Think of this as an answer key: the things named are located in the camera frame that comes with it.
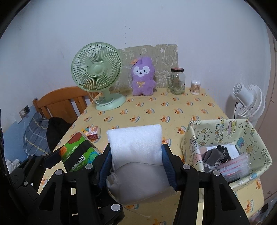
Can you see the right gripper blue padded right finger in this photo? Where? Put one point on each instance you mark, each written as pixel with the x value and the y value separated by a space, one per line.
pixel 173 167

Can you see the green desk fan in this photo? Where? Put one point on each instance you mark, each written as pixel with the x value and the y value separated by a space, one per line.
pixel 95 68

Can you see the blue plaid bedding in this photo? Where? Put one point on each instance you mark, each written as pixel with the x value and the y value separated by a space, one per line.
pixel 34 139

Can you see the black chair back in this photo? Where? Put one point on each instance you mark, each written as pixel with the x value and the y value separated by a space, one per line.
pixel 57 128

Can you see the black plastic bundle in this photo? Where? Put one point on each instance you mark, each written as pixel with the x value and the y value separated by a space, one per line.
pixel 225 154

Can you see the white floor fan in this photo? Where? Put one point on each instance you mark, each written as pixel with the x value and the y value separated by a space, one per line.
pixel 251 102

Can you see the beige cartoon backboard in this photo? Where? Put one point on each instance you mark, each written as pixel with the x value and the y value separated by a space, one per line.
pixel 164 57

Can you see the clear plastic bag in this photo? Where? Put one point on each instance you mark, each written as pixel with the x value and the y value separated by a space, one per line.
pixel 236 168

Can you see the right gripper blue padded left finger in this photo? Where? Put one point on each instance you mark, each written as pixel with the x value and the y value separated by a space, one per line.
pixel 105 166

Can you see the wall power socket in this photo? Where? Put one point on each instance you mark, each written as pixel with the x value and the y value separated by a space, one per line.
pixel 24 111

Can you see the white towel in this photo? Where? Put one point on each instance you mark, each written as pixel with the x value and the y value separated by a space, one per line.
pixel 138 175

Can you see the dark grey drawstring pouch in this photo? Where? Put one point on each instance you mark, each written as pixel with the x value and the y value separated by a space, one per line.
pixel 211 159

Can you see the yellow cartoon tablecloth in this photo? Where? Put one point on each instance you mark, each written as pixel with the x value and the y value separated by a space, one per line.
pixel 183 116

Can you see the cotton swab container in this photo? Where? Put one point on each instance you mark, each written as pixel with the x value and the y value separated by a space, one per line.
pixel 195 87

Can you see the yellow cartoon storage box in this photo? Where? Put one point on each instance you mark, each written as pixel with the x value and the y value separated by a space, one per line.
pixel 229 151

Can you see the green orange tissue pack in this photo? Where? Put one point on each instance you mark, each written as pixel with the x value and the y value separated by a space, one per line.
pixel 78 152

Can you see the glass jar with lid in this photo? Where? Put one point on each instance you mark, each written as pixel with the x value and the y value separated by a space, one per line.
pixel 176 81

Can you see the cartoon tissue pack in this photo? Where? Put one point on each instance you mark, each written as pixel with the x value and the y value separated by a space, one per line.
pixel 92 133

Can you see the purple plush toy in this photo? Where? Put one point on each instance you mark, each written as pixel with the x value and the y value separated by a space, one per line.
pixel 142 73

